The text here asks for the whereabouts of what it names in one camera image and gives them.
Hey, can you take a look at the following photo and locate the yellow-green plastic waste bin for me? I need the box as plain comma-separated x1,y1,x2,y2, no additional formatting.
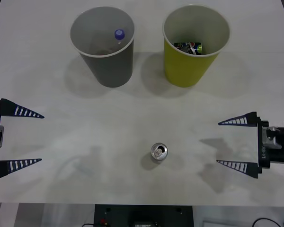
162,4,231,88

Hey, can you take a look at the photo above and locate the grey plastic waste bin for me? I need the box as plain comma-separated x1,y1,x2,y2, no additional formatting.
70,6,136,88

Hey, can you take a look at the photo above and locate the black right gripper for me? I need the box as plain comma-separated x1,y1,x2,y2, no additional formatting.
216,112,284,180

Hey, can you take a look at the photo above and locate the dark printed drink can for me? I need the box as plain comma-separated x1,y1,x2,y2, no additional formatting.
174,41,203,55

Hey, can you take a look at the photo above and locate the black robot torso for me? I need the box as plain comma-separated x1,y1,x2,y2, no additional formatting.
93,204,194,227

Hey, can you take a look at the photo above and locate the clear bottle with blue cap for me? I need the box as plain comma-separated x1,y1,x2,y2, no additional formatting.
96,29,126,56

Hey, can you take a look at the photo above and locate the silver drink can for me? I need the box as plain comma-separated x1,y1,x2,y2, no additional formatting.
150,142,169,162

